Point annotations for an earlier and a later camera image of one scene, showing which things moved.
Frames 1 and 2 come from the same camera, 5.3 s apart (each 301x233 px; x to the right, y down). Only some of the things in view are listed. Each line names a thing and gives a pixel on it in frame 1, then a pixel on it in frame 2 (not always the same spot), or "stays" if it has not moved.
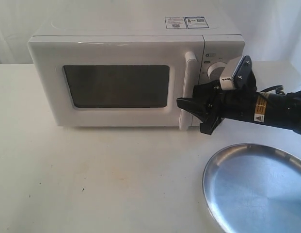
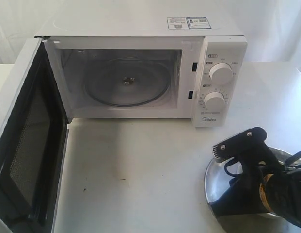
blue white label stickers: x=185 y=22 stays
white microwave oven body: x=126 y=71 stays
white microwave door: x=113 y=81 to x=30 y=148
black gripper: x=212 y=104 to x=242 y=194
